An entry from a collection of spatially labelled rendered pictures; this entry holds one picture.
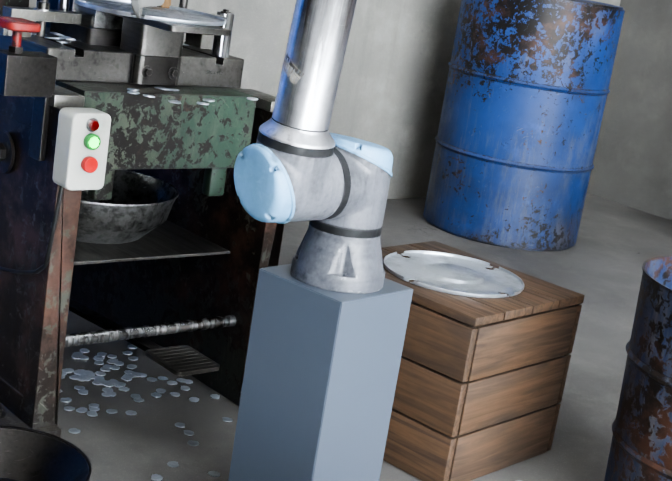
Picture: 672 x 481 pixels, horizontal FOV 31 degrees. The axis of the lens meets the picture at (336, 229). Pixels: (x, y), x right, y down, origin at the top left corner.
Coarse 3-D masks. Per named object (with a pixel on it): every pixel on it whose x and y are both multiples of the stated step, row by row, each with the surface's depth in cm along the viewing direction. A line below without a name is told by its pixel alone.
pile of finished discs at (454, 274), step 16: (400, 256) 255; (416, 256) 257; (432, 256) 259; (448, 256) 261; (464, 256) 261; (400, 272) 243; (416, 272) 245; (432, 272) 244; (448, 272) 246; (464, 272) 248; (480, 272) 253; (496, 272) 255; (432, 288) 235; (448, 288) 237; (464, 288) 239; (480, 288) 241; (496, 288) 242; (512, 288) 244
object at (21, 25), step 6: (0, 18) 204; (6, 18) 204; (12, 18) 205; (18, 18) 207; (0, 24) 203; (6, 24) 202; (12, 24) 201; (18, 24) 201; (24, 24) 202; (30, 24) 203; (36, 24) 204; (12, 30) 202; (18, 30) 202; (24, 30) 202; (30, 30) 203; (36, 30) 204; (12, 36) 205; (18, 36) 205; (12, 42) 205; (18, 42) 205
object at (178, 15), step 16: (80, 0) 234; (96, 0) 240; (112, 0) 244; (128, 0) 246; (128, 16) 220; (144, 16) 223; (160, 16) 228; (176, 16) 231; (192, 16) 238; (208, 16) 244
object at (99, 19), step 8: (72, 8) 241; (80, 8) 239; (88, 8) 236; (88, 16) 237; (96, 16) 235; (104, 16) 236; (112, 16) 237; (88, 24) 237; (96, 24) 235; (104, 24) 236; (112, 24) 238; (120, 24) 239
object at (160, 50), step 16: (128, 32) 231; (144, 32) 228; (160, 32) 230; (176, 32) 232; (192, 32) 220; (208, 32) 223; (224, 32) 225; (128, 48) 231; (144, 48) 229; (160, 48) 231; (176, 48) 233; (144, 64) 230; (160, 64) 232; (176, 64) 234; (144, 80) 231; (160, 80) 233; (176, 80) 236
